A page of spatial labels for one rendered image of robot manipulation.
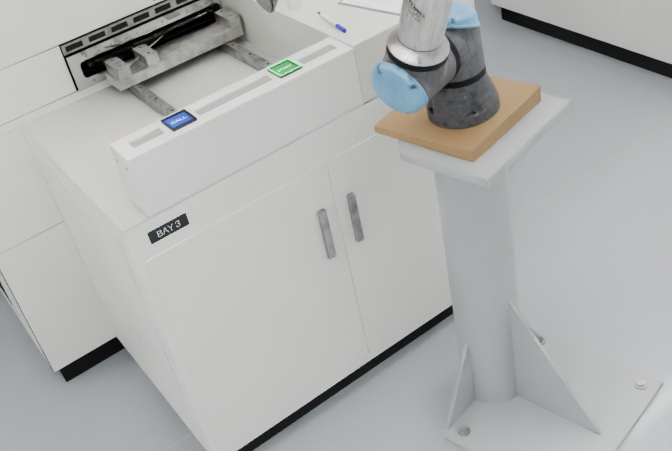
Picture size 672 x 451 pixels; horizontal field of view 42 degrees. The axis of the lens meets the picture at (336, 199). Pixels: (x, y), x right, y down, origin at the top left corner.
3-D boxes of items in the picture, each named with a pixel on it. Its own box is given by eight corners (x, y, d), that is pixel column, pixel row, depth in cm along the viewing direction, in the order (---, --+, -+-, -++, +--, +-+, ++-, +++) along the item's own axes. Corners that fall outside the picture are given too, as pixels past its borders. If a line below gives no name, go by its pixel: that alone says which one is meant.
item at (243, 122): (129, 200, 185) (107, 144, 177) (339, 90, 206) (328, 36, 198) (148, 218, 178) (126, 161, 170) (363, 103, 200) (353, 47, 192)
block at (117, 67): (107, 71, 224) (103, 60, 222) (119, 65, 225) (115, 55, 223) (120, 80, 218) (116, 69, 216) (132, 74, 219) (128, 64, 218)
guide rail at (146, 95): (121, 85, 230) (118, 75, 228) (128, 82, 230) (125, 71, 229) (214, 154, 194) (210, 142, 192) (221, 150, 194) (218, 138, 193)
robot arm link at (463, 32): (497, 56, 179) (488, -5, 171) (462, 90, 172) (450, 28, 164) (447, 49, 186) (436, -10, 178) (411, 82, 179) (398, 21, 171)
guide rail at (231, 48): (210, 44, 240) (207, 34, 238) (217, 41, 241) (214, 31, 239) (314, 102, 204) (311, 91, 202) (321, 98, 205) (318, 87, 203)
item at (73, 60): (77, 89, 226) (63, 56, 220) (223, 23, 243) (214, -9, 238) (79, 91, 225) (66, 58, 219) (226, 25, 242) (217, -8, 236)
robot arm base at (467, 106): (511, 92, 186) (505, 50, 180) (482, 132, 176) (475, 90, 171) (446, 86, 194) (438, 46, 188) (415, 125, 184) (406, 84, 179)
